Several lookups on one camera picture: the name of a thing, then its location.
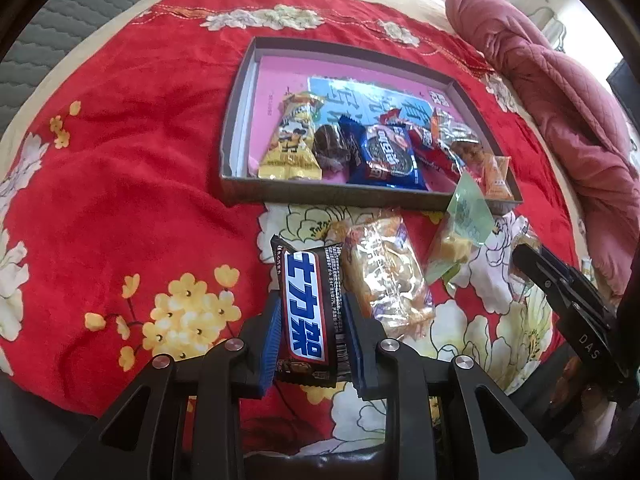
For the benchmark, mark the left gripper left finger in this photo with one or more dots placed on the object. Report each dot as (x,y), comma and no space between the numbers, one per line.
(181,419)

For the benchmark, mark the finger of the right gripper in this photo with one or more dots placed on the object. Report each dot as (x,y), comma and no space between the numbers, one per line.
(546,271)

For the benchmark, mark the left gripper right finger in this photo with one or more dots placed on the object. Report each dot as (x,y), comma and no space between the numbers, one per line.
(444,420)

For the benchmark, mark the Snickers chocolate bar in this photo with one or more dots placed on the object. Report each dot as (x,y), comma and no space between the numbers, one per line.
(313,347)

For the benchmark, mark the rice cracker snack bag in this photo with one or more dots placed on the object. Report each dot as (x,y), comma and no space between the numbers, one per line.
(381,269)

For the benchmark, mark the green pastry snack packet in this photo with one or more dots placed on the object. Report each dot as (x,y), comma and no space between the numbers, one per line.
(465,227)

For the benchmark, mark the orange-edged biscuit packet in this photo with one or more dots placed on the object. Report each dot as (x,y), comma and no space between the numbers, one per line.
(488,170)

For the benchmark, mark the red snack packet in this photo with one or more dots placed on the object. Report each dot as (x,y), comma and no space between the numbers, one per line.
(428,147)

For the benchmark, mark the blue Oreo packet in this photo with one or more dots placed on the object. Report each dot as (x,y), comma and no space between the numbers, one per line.
(380,156)

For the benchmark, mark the dark chocolate candy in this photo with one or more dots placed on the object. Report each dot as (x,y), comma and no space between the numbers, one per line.
(330,148)

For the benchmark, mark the yellow snack packet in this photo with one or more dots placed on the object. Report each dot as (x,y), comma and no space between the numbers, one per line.
(289,155)

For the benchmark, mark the pink quilted duvet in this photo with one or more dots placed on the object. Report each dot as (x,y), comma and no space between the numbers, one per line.
(580,121)

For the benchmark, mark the red floral blanket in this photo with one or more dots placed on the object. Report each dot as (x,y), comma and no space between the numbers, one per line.
(115,242)

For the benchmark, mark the black television screen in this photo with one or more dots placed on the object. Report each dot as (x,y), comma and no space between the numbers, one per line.
(626,89)

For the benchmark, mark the grey box lid tray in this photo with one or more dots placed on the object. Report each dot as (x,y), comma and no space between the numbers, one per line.
(238,186)

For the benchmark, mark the grey quilted sofa cover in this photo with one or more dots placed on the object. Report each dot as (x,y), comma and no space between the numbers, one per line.
(58,27)

